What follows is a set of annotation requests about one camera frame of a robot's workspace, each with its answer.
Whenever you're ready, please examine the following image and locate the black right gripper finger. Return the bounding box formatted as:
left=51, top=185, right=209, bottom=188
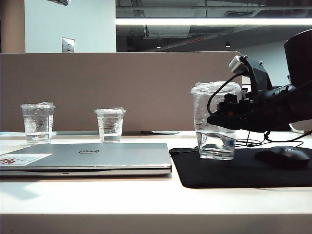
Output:
left=215, top=93, right=247, bottom=115
left=206, top=110, right=254, bottom=133

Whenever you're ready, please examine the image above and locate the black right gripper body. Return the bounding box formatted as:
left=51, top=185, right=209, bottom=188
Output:
left=243, top=85, right=297, bottom=134

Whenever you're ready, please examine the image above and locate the tall clear plastic cup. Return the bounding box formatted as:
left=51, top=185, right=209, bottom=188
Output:
left=190, top=81, right=242, bottom=161

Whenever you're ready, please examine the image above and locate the small clear plastic cup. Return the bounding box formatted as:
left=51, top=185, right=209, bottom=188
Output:
left=94, top=106, right=127, bottom=143

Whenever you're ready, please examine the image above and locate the silver Dell laptop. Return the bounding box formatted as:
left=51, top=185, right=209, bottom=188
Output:
left=0, top=142, right=173, bottom=177

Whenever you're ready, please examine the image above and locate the clear plastic cup white label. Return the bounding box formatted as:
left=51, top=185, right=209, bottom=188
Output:
left=19, top=101, right=57, bottom=144

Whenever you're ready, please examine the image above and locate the brown divider white edge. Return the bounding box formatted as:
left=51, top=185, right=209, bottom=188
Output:
left=290, top=123, right=312, bottom=134

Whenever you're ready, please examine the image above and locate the black computer mouse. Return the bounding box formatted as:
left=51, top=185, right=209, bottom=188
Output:
left=254, top=145, right=311, bottom=168

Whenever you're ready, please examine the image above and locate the black mouse pad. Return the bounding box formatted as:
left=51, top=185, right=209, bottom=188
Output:
left=169, top=147, right=312, bottom=189

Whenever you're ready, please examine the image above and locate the flat grey desk plate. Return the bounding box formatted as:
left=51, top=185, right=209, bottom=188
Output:
left=150, top=130, right=180, bottom=135

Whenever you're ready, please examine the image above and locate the long linear ceiling light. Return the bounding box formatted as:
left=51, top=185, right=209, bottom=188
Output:
left=115, top=17, right=312, bottom=25

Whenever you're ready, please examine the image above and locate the wide brown desk divider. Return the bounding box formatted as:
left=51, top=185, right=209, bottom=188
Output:
left=0, top=50, right=243, bottom=134

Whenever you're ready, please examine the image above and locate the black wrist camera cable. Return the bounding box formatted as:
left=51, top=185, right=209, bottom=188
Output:
left=207, top=73, right=243, bottom=115

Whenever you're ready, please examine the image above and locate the thin black mouse cable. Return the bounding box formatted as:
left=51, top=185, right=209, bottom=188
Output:
left=235, top=129, right=312, bottom=149

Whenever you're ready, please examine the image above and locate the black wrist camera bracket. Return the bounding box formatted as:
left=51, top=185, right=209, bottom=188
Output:
left=242, top=59, right=273, bottom=92

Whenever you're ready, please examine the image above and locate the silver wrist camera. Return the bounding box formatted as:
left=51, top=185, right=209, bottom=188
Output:
left=228, top=55, right=247, bottom=74

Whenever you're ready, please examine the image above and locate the metal wall switch plate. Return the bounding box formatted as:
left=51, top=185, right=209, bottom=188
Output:
left=61, top=37, right=76, bottom=53

